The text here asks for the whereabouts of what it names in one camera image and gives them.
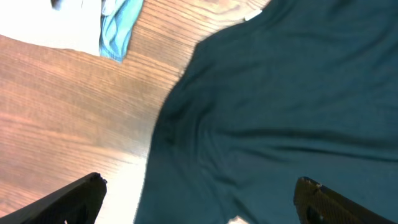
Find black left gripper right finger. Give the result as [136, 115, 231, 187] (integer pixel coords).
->
[294, 177, 395, 224]

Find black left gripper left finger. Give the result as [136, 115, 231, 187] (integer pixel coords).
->
[1, 172, 107, 224]

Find black t-shirt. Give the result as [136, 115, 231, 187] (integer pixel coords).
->
[135, 0, 397, 223]

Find beige folded pants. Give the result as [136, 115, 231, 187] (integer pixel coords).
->
[1, 0, 101, 56]

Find light blue folded garment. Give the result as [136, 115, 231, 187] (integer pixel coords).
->
[99, 0, 144, 62]

